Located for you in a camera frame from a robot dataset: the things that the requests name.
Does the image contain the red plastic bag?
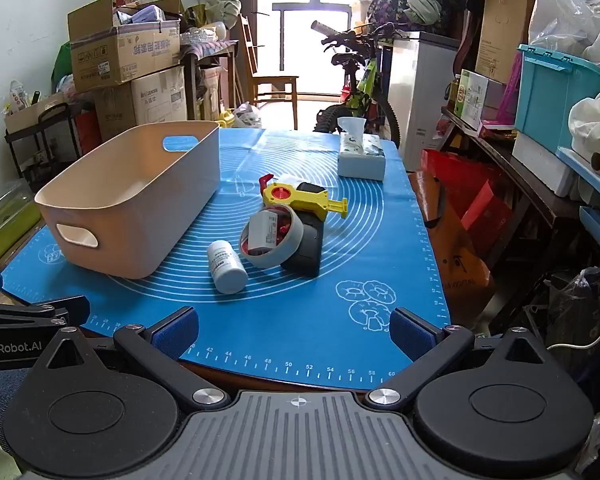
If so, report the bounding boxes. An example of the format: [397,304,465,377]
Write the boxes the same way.
[275,211,295,242]

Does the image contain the white plastic bag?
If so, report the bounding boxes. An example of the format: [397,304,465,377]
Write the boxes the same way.
[529,0,600,63]

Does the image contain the red paper bag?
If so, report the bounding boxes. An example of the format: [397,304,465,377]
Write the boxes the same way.
[420,149,513,256]

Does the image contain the tall brown cardboard box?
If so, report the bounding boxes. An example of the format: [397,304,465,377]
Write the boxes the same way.
[475,0,538,86]

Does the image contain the black trolley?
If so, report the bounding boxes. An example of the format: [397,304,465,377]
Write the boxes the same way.
[5,102,81,178]

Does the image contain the red and white appliance box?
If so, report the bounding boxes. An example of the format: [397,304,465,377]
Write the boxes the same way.
[75,107,103,156]

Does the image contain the teal plastic storage bin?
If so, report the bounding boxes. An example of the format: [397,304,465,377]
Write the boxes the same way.
[514,44,600,153]

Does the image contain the beige plastic storage basket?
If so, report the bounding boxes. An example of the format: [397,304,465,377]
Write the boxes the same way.
[34,121,222,281]

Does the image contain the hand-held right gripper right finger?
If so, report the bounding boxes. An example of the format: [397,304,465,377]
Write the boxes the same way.
[364,307,573,409]

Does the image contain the black plastic bag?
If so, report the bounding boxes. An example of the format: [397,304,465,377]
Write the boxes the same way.
[545,267,600,376]

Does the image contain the yellow plastic tool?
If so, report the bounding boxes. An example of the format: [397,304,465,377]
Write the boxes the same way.
[259,174,349,221]

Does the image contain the orange paper bag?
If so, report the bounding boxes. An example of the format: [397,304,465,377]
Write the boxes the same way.
[410,170,496,316]

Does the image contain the white chest freezer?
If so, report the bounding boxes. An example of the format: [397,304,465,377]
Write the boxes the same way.
[387,31,461,173]

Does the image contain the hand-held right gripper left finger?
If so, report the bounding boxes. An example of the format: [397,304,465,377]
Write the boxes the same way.
[27,306,231,408]

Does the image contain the green and black bicycle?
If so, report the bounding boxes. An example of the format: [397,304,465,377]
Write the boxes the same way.
[310,20,401,148]

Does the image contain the crumpled plastic bag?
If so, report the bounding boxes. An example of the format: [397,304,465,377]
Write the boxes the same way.
[232,102,263,128]

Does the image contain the open brown cardboard box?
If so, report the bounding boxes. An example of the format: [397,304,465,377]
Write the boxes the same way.
[67,0,183,93]

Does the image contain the white charger plug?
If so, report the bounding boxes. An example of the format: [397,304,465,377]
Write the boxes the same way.
[247,211,281,252]

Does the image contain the tissue pack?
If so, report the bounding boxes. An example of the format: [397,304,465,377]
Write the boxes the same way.
[337,116,387,182]

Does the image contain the white pill bottle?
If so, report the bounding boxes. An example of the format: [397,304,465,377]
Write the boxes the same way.
[207,240,249,295]

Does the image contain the blue silicone baking mat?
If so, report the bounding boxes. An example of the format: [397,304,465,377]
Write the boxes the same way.
[0,127,448,392]

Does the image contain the white cable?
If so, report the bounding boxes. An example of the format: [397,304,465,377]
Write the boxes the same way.
[547,310,600,351]

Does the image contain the green and white carton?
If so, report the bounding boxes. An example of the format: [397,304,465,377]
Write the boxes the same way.
[459,70,506,131]

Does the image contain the wooden chair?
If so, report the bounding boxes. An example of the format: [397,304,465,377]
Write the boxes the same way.
[240,14,300,131]

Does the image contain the small cardboard box with bottles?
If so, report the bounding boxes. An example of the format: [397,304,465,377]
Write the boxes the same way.
[4,80,66,133]

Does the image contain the beige tape roll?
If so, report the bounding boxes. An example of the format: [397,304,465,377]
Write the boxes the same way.
[238,205,305,269]

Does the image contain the table with patterned cloth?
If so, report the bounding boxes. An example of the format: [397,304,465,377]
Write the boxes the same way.
[180,37,238,121]

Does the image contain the white foam box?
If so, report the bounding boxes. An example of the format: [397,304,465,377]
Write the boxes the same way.
[511,132,581,198]

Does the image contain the white cloth bundle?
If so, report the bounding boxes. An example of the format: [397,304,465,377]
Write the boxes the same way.
[569,91,600,181]

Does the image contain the white-faced carton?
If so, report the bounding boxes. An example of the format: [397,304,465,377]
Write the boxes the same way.
[94,65,188,143]

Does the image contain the lime green lidded container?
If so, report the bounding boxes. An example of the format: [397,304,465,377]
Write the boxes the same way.
[0,180,43,263]

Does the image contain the dark wooden shelf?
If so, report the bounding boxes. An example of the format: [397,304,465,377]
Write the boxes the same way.
[440,107,600,336]

